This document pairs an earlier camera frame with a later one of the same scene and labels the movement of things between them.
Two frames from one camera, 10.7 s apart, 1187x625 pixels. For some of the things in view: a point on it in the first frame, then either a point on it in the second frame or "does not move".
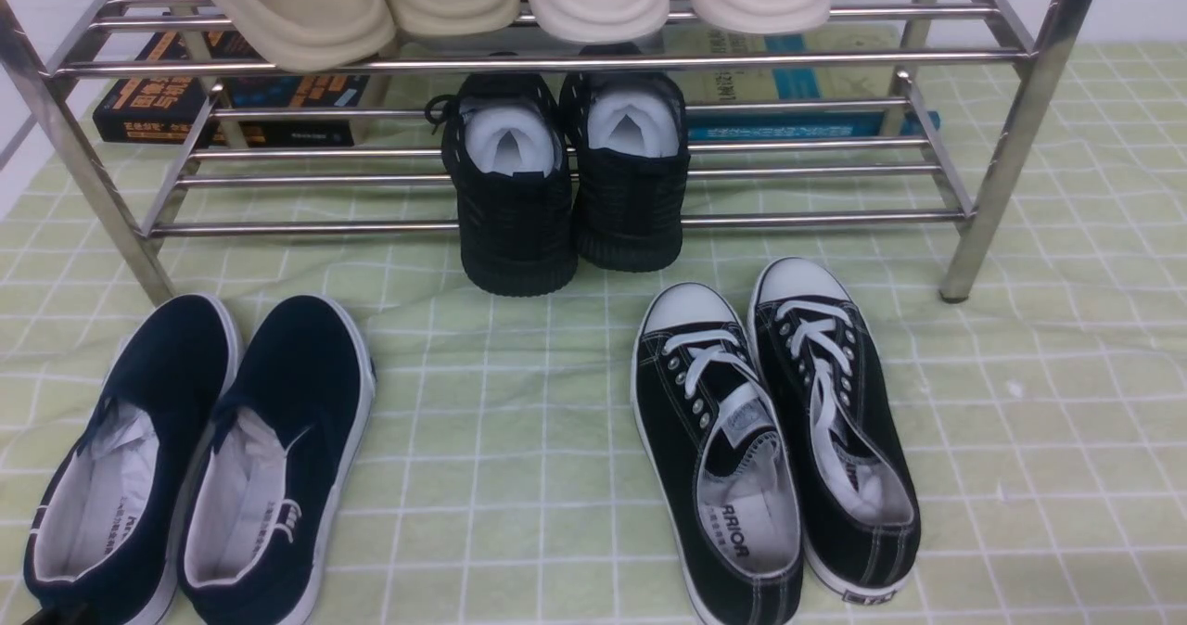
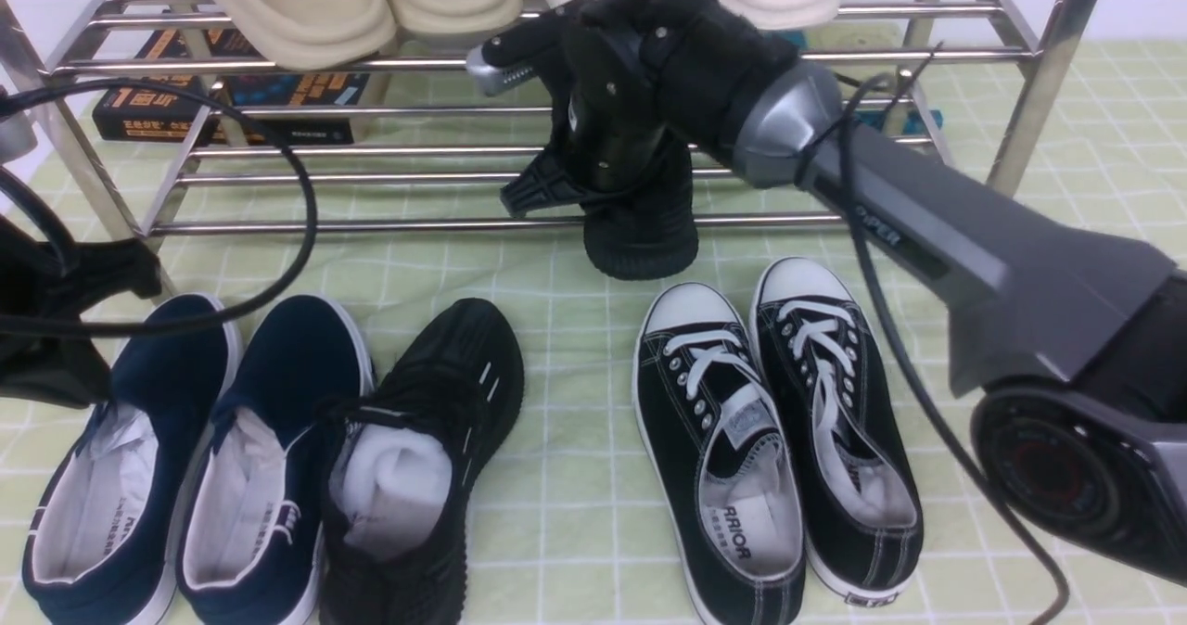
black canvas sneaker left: x=721 y=453 does not move
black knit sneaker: x=506 y=149 to x=454 y=380
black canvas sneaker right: x=861 y=538 does not move
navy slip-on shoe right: x=279 y=465 does not move
